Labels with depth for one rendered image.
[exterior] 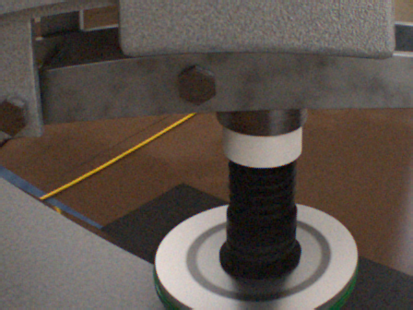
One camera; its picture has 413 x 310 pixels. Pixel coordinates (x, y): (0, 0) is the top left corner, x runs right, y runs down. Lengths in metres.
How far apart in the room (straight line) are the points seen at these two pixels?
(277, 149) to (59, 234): 0.36
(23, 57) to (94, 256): 0.34
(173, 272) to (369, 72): 0.28
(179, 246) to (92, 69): 0.24
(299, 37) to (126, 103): 0.15
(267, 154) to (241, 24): 0.16
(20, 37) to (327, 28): 0.23
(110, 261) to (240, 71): 0.34
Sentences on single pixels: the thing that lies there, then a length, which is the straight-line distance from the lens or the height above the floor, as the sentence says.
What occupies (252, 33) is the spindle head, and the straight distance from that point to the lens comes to 0.39.
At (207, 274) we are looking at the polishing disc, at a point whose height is 0.92.
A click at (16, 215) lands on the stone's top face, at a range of 0.82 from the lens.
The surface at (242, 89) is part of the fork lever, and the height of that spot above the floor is 1.12.
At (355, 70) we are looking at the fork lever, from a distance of 0.45.
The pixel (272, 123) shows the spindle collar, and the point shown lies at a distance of 0.49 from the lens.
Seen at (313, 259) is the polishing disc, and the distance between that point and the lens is 0.60.
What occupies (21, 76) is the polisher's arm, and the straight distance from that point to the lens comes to 0.45.
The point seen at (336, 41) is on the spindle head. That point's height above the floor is 1.18.
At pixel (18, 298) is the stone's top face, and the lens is 0.67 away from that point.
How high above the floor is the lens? 1.29
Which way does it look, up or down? 28 degrees down
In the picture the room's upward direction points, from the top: 3 degrees counter-clockwise
